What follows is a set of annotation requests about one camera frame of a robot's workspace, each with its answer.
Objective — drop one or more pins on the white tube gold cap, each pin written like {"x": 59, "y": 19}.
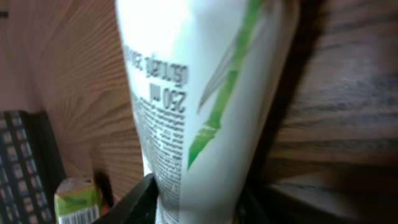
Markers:
{"x": 202, "y": 76}

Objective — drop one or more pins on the green snack packet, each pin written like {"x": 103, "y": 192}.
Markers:
{"x": 77, "y": 201}

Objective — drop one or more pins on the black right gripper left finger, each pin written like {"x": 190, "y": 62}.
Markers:
{"x": 138, "y": 206}

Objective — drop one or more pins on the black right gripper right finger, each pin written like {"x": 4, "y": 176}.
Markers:
{"x": 249, "y": 210}

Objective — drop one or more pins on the grey plastic mesh basket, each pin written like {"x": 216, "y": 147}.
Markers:
{"x": 31, "y": 168}

